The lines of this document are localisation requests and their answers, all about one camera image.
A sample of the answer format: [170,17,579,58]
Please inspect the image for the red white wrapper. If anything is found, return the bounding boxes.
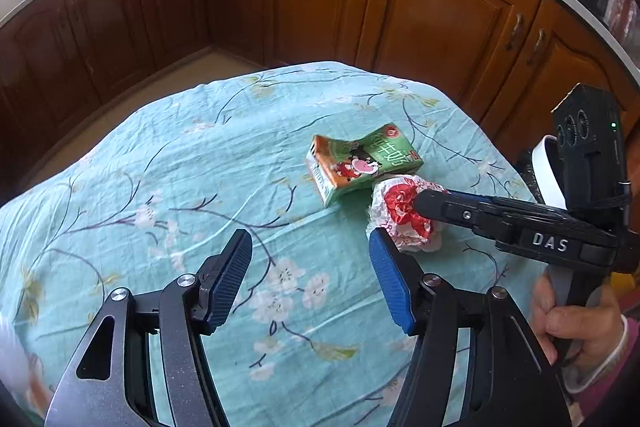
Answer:
[366,174,445,253]

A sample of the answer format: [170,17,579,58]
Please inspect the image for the green drink carton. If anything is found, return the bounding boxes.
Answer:
[305,122,423,207]

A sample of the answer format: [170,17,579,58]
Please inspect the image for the white bin with black liner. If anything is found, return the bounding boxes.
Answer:
[530,134,566,210]

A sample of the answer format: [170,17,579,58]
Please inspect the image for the brown wooden kitchen cabinets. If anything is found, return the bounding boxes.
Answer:
[1,0,639,191]

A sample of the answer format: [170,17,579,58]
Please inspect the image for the light green floral tablecloth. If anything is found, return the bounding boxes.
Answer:
[1,62,530,426]

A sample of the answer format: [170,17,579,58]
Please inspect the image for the person's right hand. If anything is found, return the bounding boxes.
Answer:
[530,273,627,384]

